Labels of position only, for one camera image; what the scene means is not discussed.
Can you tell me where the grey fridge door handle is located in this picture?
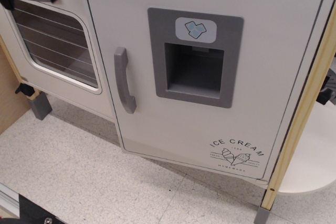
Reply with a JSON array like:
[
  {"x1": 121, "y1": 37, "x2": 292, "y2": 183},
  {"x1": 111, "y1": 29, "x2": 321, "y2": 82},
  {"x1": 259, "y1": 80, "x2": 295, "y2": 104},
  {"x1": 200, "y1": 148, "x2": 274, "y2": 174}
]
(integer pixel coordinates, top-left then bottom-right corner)
[{"x1": 114, "y1": 47, "x2": 137, "y2": 114}]

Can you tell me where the white toy fridge door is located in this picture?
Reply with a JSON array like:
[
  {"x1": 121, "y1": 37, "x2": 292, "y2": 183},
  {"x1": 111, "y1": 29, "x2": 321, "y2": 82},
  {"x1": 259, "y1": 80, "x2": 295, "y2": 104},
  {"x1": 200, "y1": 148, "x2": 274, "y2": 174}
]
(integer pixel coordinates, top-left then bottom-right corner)
[{"x1": 88, "y1": 0, "x2": 333, "y2": 184}]

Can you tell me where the white toy oven door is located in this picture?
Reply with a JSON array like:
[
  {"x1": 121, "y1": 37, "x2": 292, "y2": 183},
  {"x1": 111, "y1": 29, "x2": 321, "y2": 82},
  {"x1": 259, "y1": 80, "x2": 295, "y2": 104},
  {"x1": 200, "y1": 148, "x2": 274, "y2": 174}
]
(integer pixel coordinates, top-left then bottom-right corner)
[{"x1": 1, "y1": 0, "x2": 114, "y2": 121}]

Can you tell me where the black clamp on left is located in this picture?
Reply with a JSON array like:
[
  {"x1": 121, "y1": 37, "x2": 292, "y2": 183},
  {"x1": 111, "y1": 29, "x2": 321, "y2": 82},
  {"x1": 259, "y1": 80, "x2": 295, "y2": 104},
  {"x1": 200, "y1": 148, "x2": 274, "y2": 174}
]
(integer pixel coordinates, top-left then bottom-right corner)
[{"x1": 15, "y1": 83, "x2": 35, "y2": 97}]

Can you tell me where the left wooden side panel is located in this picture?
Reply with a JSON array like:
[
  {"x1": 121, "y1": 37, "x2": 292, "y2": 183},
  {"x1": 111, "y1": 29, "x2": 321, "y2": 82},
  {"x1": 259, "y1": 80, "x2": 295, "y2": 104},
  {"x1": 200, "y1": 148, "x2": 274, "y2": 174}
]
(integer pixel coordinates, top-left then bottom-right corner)
[{"x1": 1, "y1": 38, "x2": 30, "y2": 134}]

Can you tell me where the grey ice dispenser panel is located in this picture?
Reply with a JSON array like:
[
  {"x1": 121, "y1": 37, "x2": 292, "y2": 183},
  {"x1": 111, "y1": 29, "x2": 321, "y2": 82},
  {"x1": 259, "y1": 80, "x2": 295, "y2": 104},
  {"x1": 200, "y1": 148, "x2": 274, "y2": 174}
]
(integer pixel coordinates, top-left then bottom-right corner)
[{"x1": 148, "y1": 7, "x2": 244, "y2": 109}]

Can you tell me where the black grey object at right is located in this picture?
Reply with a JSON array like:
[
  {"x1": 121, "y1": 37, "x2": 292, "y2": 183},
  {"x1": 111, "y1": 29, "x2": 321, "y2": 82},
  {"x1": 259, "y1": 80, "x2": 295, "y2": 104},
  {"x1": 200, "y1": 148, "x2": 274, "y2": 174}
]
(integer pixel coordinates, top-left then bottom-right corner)
[{"x1": 316, "y1": 76, "x2": 335, "y2": 105}]

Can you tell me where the grey right foot cap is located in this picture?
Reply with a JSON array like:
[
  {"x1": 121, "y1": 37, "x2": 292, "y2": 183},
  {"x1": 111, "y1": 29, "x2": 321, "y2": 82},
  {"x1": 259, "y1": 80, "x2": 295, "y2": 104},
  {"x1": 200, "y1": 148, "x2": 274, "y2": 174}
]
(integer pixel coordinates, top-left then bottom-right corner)
[{"x1": 254, "y1": 207, "x2": 270, "y2": 224}]

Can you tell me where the white round shelf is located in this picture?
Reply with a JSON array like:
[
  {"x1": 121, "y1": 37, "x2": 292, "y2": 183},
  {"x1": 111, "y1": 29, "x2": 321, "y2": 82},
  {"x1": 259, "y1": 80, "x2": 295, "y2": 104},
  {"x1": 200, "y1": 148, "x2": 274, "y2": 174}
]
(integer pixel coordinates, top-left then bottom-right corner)
[{"x1": 278, "y1": 101, "x2": 335, "y2": 195}]

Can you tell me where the aluminium rail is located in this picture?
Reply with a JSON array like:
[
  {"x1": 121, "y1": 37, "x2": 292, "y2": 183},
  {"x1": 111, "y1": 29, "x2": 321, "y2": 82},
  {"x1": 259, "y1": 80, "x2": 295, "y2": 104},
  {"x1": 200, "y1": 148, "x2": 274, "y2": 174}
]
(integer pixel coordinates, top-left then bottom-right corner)
[{"x1": 1, "y1": 183, "x2": 19, "y2": 218}]

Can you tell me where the black mount plate with screw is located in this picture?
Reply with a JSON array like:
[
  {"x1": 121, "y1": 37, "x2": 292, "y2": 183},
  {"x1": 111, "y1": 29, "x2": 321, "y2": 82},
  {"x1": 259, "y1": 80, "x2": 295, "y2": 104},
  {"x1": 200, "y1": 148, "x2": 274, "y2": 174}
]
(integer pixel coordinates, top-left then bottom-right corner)
[{"x1": 18, "y1": 194, "x2": 66, "y2": 224}]

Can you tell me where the right wooden frame post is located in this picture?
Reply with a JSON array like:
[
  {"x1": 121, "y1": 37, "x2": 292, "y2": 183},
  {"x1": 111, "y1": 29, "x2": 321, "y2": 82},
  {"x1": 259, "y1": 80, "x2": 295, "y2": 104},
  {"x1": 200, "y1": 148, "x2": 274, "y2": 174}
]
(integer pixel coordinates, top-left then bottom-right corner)
[{"x1": 260, "y1": 7, "x2": 335, "y2": 210}]

